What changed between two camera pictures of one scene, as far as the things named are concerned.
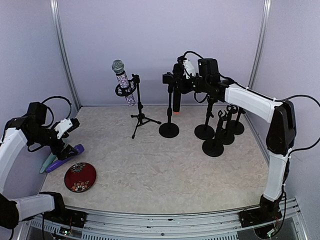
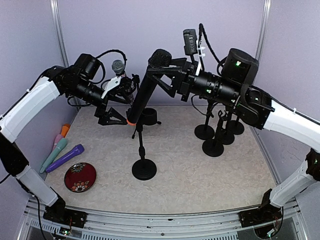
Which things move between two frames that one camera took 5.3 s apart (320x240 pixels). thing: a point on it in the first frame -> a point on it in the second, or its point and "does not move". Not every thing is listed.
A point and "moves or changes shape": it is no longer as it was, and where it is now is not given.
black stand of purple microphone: x=205 y=131 does not move
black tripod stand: x=133 y=82 moves or changes shape
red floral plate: x=80 y=177 does not move
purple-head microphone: x=58 y=162 does not move
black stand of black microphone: x=169 y=130 -> x=143 y=169
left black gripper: x=63 y=154 -> x=100 y=110
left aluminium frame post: x=59 y=29 does not move
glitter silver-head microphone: x=118 y=67 does not move
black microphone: x=177 y=99 -> x=160 y=58
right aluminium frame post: x=260 y=44 does not move
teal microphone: x=50 y=159 does not move
